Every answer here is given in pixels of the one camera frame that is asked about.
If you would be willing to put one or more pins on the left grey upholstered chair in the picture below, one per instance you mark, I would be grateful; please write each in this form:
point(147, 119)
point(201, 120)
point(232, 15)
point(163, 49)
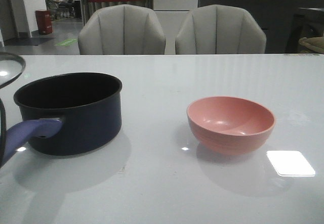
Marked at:
point(122, 30)

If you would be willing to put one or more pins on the dark grey sideboard counter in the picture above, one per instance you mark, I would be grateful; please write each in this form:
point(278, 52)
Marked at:
point(273, 16)

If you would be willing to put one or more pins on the grey upholstered chair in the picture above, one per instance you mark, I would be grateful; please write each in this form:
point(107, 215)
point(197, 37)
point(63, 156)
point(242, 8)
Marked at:
point(122, 30)
point(219, 29)

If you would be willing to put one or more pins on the glass pot lid blue knob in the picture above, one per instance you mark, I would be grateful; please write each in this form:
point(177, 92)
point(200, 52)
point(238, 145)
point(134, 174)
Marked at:
point(12, 66)

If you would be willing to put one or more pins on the red trash bin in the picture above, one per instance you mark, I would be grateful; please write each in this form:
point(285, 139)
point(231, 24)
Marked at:
point(43, 20)

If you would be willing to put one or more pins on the right grey upholstered chair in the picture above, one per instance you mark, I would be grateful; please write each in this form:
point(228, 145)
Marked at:
point(219, 29)

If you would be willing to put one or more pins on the dark blue saucepan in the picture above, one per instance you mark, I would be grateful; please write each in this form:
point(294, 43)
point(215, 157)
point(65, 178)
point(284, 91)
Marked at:
point(66, 114)

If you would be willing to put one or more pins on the pink plastic bowl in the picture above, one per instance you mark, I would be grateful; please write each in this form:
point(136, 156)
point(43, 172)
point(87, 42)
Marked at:
point(230, 125)

